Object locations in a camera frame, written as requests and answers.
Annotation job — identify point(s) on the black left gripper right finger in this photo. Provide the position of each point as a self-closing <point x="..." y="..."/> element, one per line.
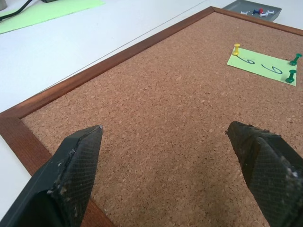
<point x="270" y="175"/>

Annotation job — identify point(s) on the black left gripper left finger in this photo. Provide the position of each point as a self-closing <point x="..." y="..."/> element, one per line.
<point x="71" y="179"/>

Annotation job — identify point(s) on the green push pin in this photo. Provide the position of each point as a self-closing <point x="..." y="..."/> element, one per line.
<point x="290" y="76"/>
<point x="295" y="59"/>

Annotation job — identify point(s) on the light green paper note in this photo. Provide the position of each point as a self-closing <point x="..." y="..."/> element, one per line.
<point x="262" y="65"/>

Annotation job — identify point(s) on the wood-framed cork board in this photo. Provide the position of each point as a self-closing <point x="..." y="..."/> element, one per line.
<point x="165" y="113"/>

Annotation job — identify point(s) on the yellow push pin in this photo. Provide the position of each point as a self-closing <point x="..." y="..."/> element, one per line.
<point x="236" y="49"/>

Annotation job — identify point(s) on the white plastic spool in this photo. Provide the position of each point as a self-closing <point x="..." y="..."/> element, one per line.
<point x="270" y="11"/>
<point x="243" y="12"/>
<point x="263" y="14"/>

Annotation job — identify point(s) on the dark blue plastic spool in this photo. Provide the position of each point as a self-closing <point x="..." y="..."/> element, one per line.
<point x="255" y="11"/>

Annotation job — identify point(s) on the red plastic spool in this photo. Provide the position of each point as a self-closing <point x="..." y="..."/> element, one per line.
<point x="261" y="10"/>

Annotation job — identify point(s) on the grey metal tray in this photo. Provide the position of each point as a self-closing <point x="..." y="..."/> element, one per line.
<point x="254" y="8"/>

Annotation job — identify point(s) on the light green paper sheet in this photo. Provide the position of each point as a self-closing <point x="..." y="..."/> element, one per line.
<point x="45" y="11"/>

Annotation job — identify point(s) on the dark grey device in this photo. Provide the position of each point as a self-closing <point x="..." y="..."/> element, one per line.
<point x="50" y="1"/>

